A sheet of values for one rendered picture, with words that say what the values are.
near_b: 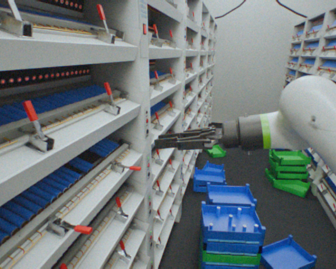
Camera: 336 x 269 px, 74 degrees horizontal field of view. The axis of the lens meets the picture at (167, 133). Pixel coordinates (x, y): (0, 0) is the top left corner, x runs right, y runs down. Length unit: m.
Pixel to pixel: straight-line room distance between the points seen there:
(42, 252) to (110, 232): 0.31
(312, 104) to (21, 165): 0.50
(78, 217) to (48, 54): 0.36
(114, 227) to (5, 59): 0.60
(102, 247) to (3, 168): 0.44
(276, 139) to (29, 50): 0.53
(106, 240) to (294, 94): 0.65
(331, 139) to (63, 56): 0.50
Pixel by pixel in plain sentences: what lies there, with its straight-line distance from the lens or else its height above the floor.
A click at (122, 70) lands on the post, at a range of 0.82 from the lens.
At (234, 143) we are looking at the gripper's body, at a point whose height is 1.07.
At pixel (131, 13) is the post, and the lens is 0.80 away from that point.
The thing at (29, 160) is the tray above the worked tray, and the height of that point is 1.13.
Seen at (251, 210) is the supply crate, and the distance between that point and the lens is 1.43.
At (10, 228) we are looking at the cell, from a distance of 0.55.
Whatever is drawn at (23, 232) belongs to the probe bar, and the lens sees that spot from 0.54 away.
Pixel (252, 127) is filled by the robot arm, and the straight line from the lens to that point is 0.59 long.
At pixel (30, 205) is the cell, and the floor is 0.98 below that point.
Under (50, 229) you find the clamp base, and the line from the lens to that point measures 0.57.
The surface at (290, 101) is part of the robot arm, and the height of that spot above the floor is 1.21.
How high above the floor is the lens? 1.29
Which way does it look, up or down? 20 degrees down
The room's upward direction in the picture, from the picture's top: straight up
